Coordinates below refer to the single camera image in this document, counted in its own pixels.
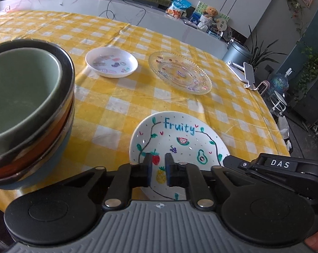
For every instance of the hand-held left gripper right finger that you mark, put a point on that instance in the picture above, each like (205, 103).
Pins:
(169, 171)

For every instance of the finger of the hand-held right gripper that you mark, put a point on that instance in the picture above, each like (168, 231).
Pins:
(238, 163)

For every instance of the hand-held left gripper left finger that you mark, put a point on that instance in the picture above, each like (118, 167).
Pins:
(148, 170)

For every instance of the white fruit painted plate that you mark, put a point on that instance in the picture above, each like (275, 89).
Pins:
(180, 142)

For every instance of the clear glass patterned plate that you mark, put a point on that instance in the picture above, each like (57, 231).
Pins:
(180, 73)

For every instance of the blue stainless steel bowl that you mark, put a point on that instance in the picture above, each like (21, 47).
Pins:
(42, 176)

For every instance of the orange stainless steel bowl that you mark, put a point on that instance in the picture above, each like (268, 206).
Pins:
(42, 154)

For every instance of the small white sticker plate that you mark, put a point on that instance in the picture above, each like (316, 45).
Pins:
(111, 63)

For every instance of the green ceramic bowl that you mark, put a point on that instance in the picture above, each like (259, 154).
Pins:
(21, 89)

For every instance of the yellow checked tablecloth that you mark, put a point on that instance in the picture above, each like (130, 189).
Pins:
(108, 110)

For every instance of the dark grey cabinet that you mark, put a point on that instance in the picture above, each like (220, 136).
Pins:
(312, 105)

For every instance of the white round stool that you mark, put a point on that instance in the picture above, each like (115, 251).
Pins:
(279, 98)

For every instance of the pink electric heater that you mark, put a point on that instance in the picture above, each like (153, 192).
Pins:
(264, 88)

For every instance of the white phone stand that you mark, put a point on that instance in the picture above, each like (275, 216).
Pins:
(250, 75)

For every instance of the blue water jug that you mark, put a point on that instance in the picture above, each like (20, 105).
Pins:
(280, 83)

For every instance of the potted plant in black pot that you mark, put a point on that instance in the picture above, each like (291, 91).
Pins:
(259, 55)

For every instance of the grey metal pedal bin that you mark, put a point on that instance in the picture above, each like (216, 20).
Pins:
(235, 52)

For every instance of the green climbing vine plant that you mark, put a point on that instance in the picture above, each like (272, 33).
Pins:
(312, 63)

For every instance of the round paper hand fan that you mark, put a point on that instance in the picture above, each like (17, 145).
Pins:
(221, 25)

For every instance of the white marble tv cabinet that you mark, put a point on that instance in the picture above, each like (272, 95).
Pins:
(159, 21)

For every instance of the small blue box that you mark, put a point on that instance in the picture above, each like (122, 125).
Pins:
(194, 18)

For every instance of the brown teddy bear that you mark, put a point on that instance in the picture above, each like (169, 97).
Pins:
(211, 12)

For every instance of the green picture card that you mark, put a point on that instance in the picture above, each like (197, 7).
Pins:
(200, 6)

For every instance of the blue snack bag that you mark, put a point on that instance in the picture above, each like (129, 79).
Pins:
(178, 6)

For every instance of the hanging vine with flowers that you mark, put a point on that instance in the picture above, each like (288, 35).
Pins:
(296, 8)

